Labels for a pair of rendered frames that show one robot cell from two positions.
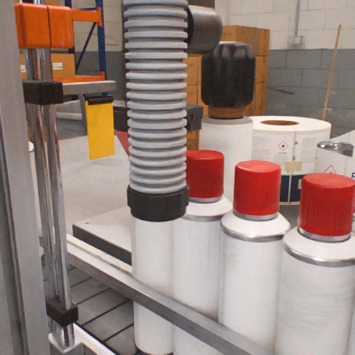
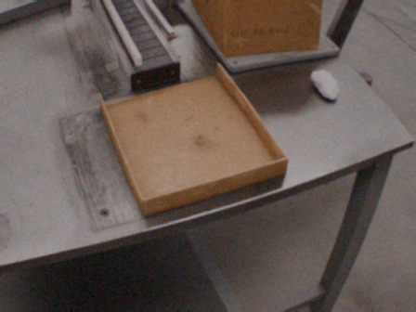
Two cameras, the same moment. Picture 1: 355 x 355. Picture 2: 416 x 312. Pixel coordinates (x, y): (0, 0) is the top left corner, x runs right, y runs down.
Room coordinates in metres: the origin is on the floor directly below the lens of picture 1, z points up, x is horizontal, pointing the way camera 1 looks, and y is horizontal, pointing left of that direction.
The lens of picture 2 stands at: (1.80, 1.14, 1.56)
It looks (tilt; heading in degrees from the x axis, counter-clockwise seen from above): 44 degrees down; 203
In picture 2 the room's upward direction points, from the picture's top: 1 degrees clockwise
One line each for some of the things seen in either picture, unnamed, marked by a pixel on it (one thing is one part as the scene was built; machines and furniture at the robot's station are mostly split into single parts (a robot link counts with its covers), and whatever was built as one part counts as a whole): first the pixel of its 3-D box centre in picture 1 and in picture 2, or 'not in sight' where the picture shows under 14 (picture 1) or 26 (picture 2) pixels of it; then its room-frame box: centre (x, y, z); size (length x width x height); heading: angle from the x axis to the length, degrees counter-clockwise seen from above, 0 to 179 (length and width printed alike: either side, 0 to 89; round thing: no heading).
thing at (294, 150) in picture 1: (276, 157); not in sight; (0.87, -0.21, 0.95); 0.20 x 0.20 x 0.14
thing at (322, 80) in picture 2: not in sight; (325, 84); (0.82, 0.99, 0.85); 0.08 x 0.07 x 0.04; 13
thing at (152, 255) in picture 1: (158, 249); not in sight; (0.36, 0.02, 0.98); 0.05 x 0.05 x 0.20
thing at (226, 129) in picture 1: (225, 140); not in sight; (0.66, -0.08, 1.03); 0.09 x 0.09 x 0.30
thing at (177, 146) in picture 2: not in sight; (185, 129); (1.09, 0.79, 0.85); 0.30 x 0.26 x 0.04; 47
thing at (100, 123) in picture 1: (100, 127); not in sight; (0.40, 0.07, 1.09); 0.03 x 0.01 x 0.06; 137
